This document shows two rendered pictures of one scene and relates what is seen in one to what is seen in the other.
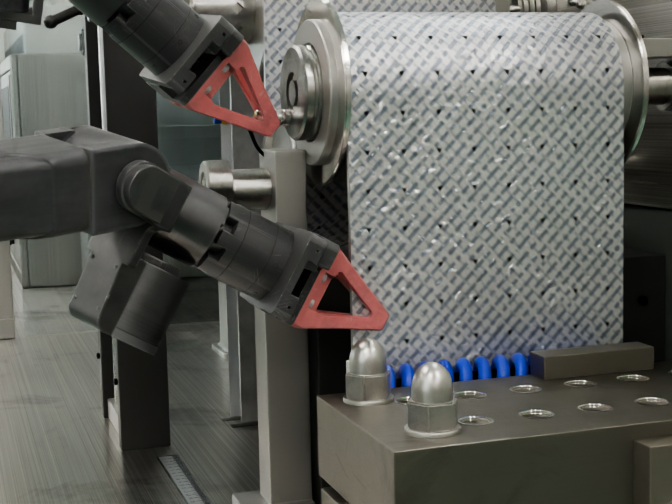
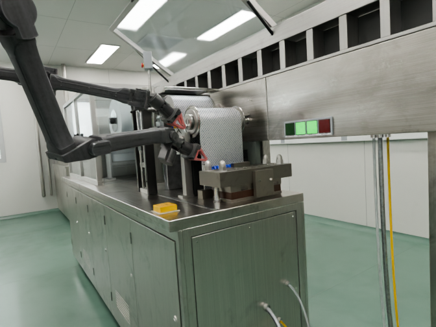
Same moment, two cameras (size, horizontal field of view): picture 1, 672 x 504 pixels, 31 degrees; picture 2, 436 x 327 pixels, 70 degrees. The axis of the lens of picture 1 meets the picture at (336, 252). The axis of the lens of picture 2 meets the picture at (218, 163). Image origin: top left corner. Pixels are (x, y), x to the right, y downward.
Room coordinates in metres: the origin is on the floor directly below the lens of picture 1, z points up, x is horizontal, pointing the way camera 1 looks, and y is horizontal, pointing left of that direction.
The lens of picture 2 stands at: (-0.45, 0.30, 1.15)
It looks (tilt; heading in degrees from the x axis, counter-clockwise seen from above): 4 degrees down; 344
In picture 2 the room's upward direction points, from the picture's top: 4 degrees counter-clockwise
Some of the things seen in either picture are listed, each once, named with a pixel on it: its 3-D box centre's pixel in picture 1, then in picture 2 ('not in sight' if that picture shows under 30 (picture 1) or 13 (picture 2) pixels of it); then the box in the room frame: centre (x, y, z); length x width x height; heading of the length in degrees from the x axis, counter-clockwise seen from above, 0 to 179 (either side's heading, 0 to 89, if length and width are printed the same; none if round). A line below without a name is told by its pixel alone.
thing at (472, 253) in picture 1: (491, 266); (222, 150); (0.95, -0.12, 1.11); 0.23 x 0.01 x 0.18; 108
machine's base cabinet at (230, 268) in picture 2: not in sight; (143, 244); (1.89, 0.25, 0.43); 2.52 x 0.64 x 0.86; 18
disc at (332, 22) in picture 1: (319, 92); (191, 121); (0.97, 0.01, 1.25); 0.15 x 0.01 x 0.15; 18
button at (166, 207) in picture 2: not in sight; (165, 207); (0.75, 0.18, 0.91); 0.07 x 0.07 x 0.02; 18
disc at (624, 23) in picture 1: (600, 87); (235, 121); (1.05, -0.23, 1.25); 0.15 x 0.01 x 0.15; 18
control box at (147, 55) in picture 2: not in sight; (146, 61); (1.51, 0.15, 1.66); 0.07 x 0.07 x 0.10; 85
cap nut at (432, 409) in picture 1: (432, 396); (222, 165); (0.76, -0.06, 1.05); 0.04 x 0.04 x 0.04
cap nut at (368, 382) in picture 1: (368, 369); (207, 165); (0.85, -0.02, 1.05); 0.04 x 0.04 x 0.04
